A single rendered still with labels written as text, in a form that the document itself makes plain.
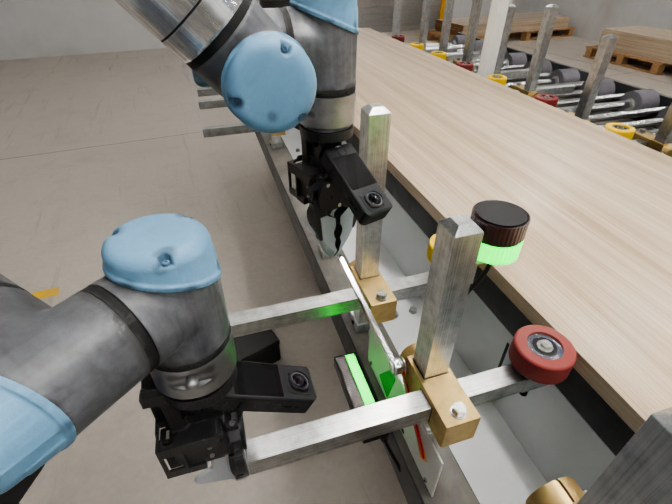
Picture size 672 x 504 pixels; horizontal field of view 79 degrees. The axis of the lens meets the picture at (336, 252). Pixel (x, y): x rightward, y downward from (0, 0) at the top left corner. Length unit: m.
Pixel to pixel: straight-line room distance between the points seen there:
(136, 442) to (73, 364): 1.38
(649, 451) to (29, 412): 0.35
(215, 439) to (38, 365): 0.21
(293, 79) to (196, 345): 0.22
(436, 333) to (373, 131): 0.30
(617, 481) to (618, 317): 0.41
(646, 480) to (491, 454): 0.53
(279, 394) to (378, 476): 1.06
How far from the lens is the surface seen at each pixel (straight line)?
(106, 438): 1.72
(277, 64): 0.34
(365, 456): 1.50
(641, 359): 0.69
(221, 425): 0.46
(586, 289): 0.77
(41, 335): 0.30
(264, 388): 0.44
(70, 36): 7.99
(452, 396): 0.59
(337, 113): 0.52
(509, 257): 0.48
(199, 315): 0.32
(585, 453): 0.75
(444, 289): 0.47
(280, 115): 0.35
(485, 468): 0.84
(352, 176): 0.53
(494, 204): 0.49
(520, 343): 0.62
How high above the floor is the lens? 1.34
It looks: 37 degrees down
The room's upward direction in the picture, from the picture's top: straight up
